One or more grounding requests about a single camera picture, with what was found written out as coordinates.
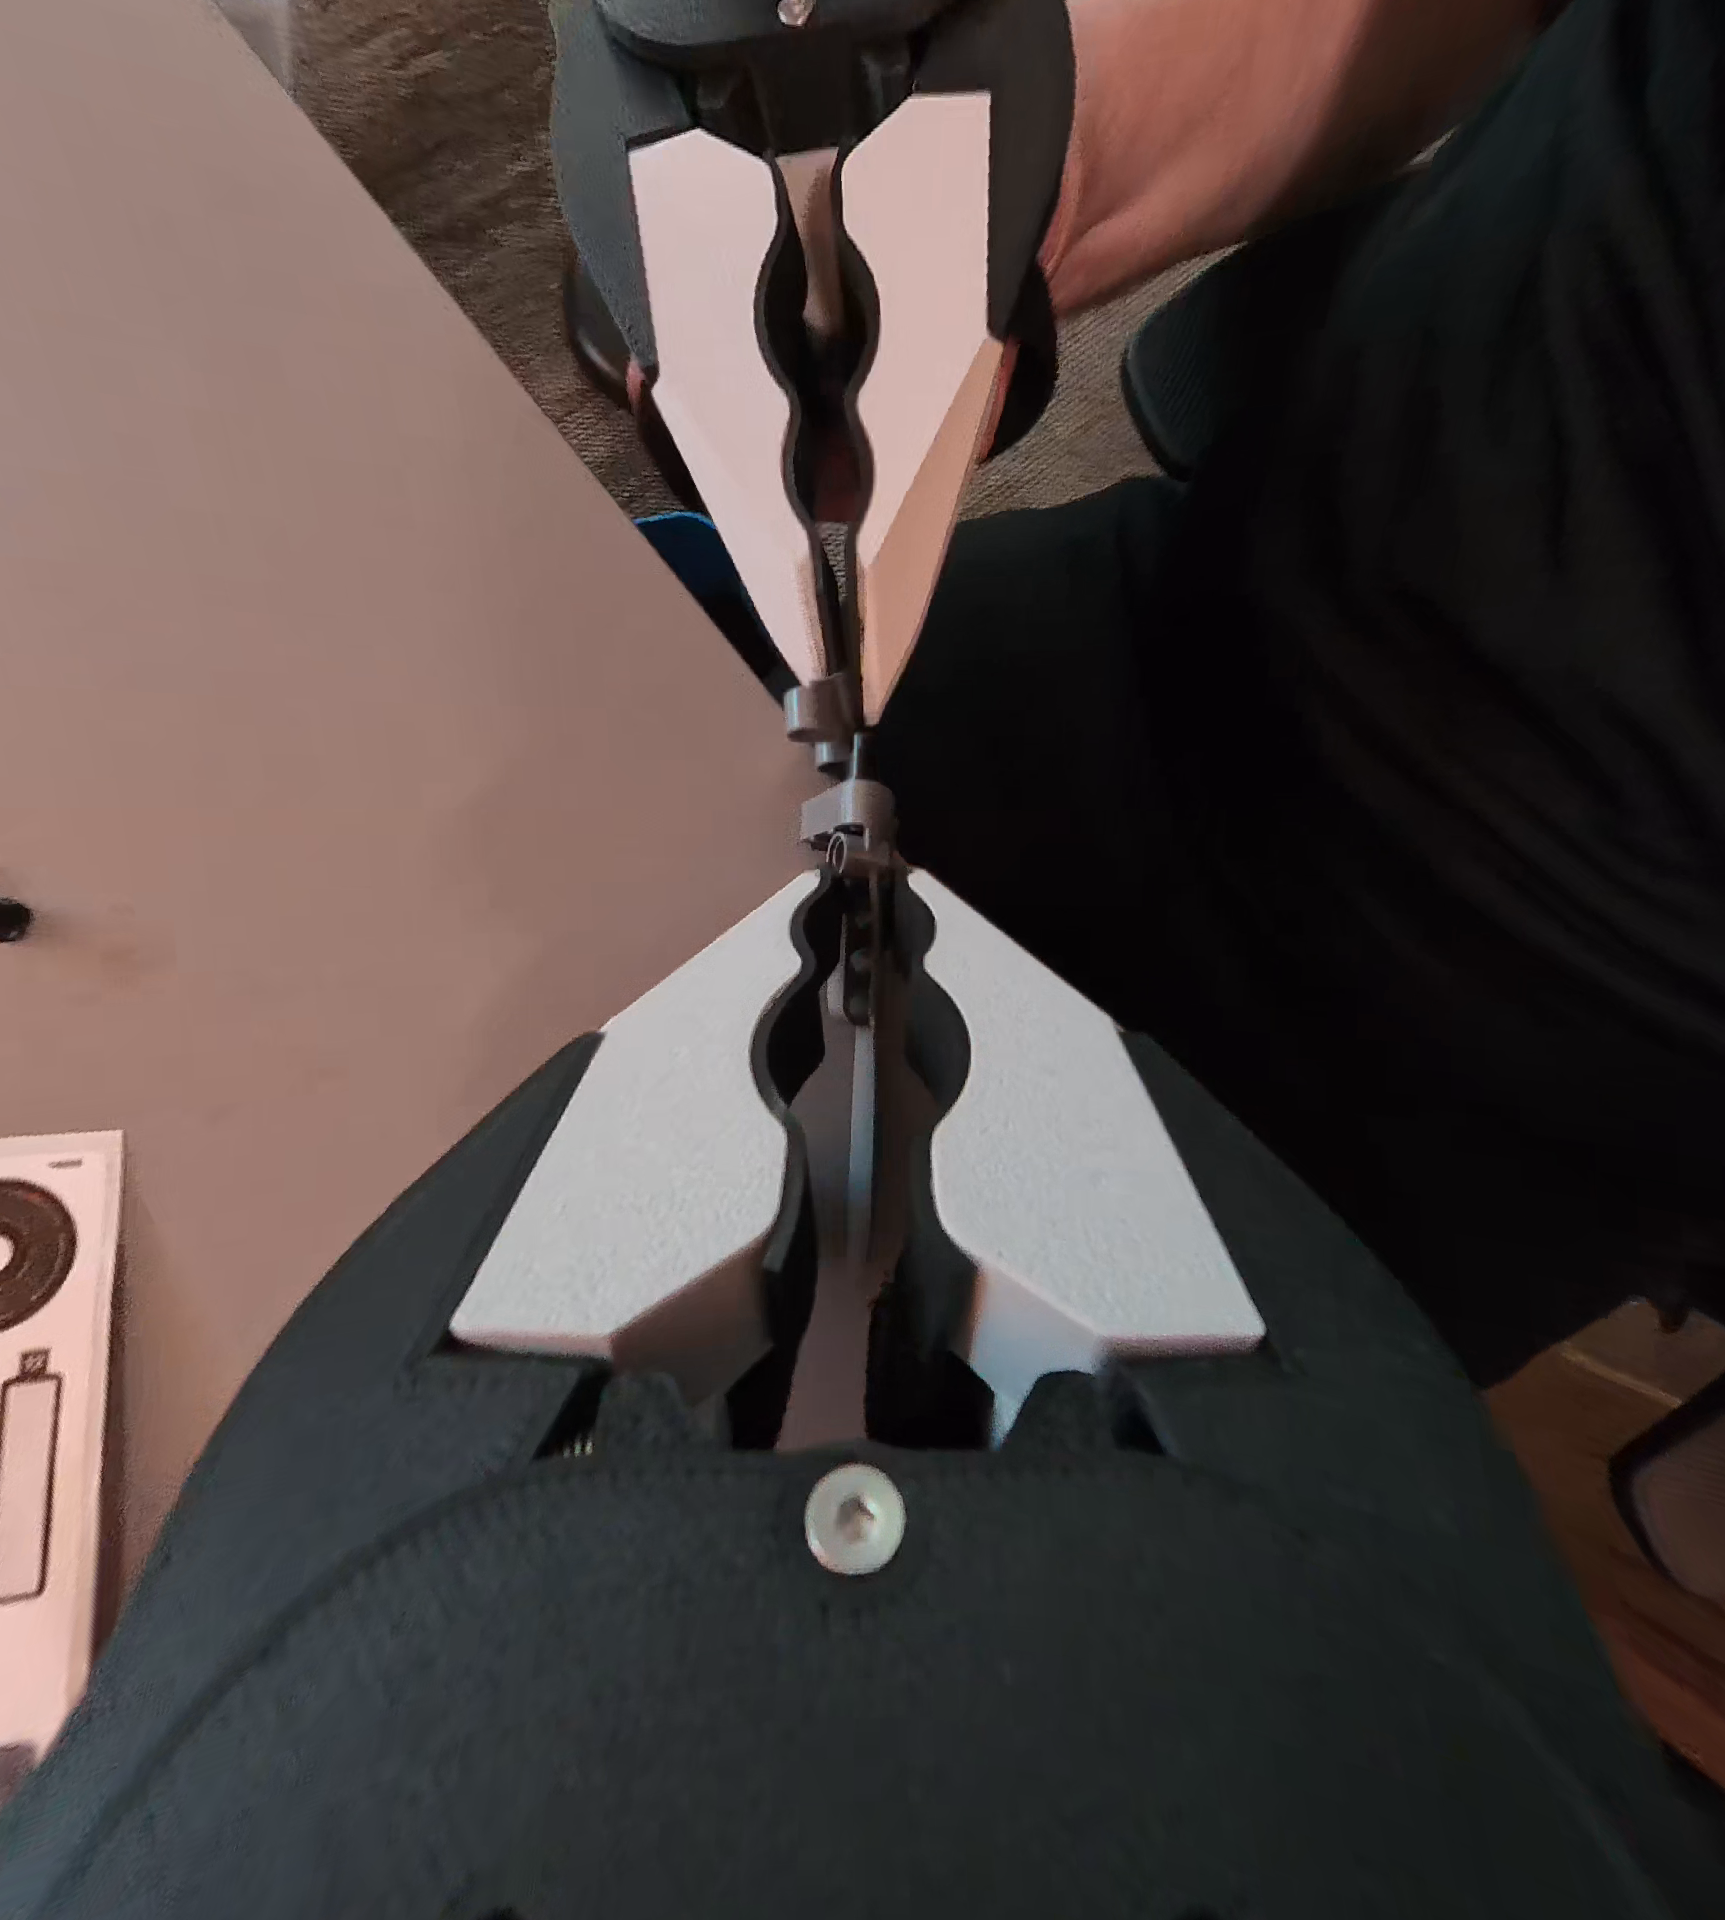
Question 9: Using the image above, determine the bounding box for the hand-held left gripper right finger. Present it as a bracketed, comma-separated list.
[885, 870, 1269, 1445]

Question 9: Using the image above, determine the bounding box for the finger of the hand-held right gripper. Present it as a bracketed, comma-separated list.
[837, 85, 997, 725]
[624, 126, 847, 710]

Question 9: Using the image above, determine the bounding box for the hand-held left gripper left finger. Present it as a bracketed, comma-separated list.
[448, 874, 822, 1427]

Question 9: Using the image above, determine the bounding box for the grey pointed lego panel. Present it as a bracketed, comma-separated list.
[780, 782, 904, 1452]

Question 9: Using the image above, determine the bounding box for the grey lego pin connector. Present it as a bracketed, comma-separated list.
[783, 672, 875, 785]

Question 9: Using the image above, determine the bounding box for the person's right forearm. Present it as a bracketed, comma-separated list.
[1039, 0, 1577, 319]

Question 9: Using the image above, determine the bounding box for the lego sticker sheet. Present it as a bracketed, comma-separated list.
[0, 1127, 129, 1854]

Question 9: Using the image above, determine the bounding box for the blue shoe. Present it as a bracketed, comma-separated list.
[633, 505, 807, 689]

